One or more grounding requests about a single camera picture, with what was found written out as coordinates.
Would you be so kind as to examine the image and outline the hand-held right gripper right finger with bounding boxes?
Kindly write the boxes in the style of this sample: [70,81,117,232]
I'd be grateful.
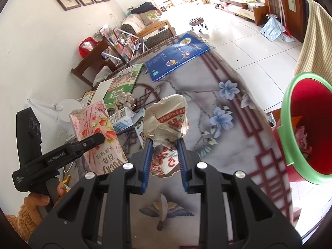
[176,137,303,249]

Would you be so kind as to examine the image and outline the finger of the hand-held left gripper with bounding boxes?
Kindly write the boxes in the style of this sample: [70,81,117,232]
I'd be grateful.
[71,133,106,155]

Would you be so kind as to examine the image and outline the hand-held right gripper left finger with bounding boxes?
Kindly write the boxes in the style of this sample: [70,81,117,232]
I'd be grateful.
[28,138,154,249]

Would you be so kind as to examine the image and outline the pink strawberry snack box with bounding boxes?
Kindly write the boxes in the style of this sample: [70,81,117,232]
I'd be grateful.
[69,101,129,175]

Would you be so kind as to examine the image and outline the white paper bag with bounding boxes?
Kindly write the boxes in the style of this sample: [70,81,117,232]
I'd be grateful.
[143,94,188,178]

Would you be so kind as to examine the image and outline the red bin with green rim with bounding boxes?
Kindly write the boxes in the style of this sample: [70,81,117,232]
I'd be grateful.
[272,72,332,185]

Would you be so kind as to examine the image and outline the person's left forearm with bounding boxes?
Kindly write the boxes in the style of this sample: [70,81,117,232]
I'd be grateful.
[5,204,37,244]

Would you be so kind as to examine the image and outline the person's left hand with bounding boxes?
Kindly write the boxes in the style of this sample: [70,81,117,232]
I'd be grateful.
[24,182,68,225]

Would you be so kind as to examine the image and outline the small white blue carton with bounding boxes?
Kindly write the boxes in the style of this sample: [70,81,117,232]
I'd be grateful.
[109,106,135,134]

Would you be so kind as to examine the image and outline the tall blue white carton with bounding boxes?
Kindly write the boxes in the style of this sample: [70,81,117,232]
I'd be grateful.
[132,108,146,149]

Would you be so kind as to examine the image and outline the white desk lamp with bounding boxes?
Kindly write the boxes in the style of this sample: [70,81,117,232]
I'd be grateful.
[27,97,90,142]

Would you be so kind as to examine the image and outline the white board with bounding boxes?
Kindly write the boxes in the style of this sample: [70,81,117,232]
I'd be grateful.
[92,81,115,100]

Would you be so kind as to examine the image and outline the crumpled grey paper ball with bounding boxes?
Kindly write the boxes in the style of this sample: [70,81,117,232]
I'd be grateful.
[114,92,136,111]

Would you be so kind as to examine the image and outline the green book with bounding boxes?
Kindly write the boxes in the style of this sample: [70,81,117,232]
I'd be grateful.
[103,63,144,109]

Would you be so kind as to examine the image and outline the white plastic bag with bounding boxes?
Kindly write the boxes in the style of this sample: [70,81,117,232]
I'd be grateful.
[92,66,112,86]

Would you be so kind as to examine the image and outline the dark wooden chair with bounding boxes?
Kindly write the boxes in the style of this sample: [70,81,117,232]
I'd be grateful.
[71,38,122,87]

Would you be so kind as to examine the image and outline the red plastic bag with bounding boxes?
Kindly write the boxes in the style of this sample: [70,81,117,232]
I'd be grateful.
[79,38,98,59]

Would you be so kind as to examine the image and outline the magazine rack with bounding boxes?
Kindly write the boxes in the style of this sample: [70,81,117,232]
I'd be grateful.
[100,24,148,64]

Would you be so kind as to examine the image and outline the blue book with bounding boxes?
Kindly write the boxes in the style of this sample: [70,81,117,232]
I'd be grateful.
[145,32,210,82]

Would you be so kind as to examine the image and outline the pink crumpled wrapper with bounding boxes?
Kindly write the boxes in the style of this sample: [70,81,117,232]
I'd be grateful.
[293,115,313,159]

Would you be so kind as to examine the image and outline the wooden sofa with cushions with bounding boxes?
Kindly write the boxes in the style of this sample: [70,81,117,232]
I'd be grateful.
[121,13,177,48]

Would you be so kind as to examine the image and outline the round tufted stool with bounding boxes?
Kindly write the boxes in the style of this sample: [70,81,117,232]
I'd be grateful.
[188,17,209,35]

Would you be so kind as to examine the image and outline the black jacket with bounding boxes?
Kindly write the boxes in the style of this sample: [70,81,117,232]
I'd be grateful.
[130,2,156,15]

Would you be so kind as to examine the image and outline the blue plastic bag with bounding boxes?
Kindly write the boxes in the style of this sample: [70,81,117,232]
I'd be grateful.
[260,16,283,42]

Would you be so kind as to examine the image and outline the television cabinet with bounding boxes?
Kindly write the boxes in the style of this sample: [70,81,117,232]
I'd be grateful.
[213,0,266,26]

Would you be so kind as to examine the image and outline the yellow checked cloth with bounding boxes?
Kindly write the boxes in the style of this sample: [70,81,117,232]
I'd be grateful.
[293,0,332,85]

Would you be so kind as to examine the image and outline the red white mop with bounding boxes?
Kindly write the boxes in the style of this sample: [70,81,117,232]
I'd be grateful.
[276,0,295,42]

